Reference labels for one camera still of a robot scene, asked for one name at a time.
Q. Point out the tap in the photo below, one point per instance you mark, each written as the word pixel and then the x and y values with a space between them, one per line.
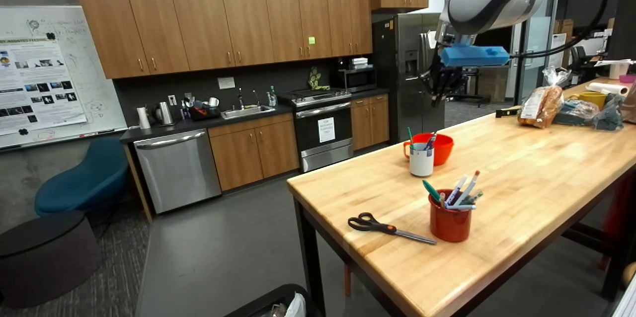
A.
pixel 241 99

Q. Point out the narrow wooden base cabinet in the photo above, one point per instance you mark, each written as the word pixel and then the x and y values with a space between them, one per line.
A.
pixel 370 120

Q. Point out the soap bottle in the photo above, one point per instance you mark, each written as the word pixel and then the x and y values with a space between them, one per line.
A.
pixel 272 97

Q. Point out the yellow mug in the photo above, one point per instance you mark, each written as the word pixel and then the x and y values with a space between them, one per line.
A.
pixel 591 99

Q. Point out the stainless steel stove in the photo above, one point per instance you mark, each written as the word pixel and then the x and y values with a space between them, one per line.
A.
pixel 320 128

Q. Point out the black dish rack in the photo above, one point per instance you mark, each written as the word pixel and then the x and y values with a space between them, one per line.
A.
pixel 203 110

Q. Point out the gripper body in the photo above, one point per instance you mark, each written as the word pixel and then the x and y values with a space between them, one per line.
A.
pixel 443 72

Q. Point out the printed poster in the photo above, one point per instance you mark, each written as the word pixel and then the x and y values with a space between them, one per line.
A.
pixel 37 86

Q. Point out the dark monitor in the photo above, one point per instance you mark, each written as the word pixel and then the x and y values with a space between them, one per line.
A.
pixel 623 14

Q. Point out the whiteboard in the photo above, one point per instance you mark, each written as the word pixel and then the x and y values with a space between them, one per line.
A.
pixel 94 73

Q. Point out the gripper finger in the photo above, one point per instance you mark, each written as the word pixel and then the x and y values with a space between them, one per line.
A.
pixel 452 87
pixel 438 94

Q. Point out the bag of brown bread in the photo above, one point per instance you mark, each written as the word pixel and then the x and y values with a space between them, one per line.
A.
pixel 541 106

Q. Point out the green patterned oven mitt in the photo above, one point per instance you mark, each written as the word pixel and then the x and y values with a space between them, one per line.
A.
pixel 315 79

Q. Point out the kitchen sink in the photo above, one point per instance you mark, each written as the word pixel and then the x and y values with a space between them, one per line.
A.
pixel 247 111

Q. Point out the black waste bin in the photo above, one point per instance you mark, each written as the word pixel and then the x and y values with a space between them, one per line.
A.
pixel 273 303

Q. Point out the office chair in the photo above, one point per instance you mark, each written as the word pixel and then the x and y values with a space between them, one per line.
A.
pixel 581 61

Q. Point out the pink container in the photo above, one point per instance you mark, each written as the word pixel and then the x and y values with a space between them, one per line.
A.
pixel 627 78

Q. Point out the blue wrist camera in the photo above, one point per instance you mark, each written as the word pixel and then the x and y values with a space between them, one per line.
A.
pixel 472 55

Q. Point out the oven door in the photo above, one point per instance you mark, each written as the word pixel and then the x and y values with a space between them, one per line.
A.
pixel 323 130

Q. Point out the row of wooden wall cabinets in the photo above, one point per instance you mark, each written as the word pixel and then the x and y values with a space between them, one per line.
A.
pixel 218 14

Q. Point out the dishwasher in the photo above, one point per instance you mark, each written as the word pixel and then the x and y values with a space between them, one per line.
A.
pixel 176 170

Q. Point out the white mug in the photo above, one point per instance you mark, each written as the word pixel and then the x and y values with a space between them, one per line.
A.
pixel 421 160

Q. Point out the white paper roll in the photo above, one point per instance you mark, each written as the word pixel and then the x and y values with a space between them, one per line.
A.
pixel 143 118

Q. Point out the bag of bread, blue wrapper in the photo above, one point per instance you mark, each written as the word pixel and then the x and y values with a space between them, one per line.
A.
pixel 576 112

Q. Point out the steel kettle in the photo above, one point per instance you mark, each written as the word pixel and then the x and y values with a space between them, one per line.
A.
pixel 164 113

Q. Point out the green pen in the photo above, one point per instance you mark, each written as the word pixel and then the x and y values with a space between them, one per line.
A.
pixel 431 191
pixel 410 135

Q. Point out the stainless steel refrigerator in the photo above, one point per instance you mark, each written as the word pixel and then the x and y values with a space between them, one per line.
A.
pixel 405 73

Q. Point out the white paper cup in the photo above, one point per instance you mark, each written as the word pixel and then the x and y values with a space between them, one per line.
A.
pixel 617 70

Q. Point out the dark round ottoman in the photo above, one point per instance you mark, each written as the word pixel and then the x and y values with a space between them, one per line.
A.
pixel 44 257

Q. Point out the microwave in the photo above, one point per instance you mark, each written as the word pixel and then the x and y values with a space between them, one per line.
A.
pixel 357 78

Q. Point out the black and yellow tool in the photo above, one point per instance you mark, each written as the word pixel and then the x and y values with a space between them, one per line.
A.
pixel 507 112

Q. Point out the paper towel roll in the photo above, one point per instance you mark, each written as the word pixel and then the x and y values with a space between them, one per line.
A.
pixel 606 88

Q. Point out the blue lounge chair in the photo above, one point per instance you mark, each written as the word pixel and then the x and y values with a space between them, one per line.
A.
pixel 84 178

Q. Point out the red cup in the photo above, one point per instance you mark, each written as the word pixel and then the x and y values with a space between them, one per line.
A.
pixel 449 222

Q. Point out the grey plastic bag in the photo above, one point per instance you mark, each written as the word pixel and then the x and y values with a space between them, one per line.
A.
pixel 610 113

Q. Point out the bundle of pens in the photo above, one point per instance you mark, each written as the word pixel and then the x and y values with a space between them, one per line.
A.
pixel 462 195
pixel 430 141

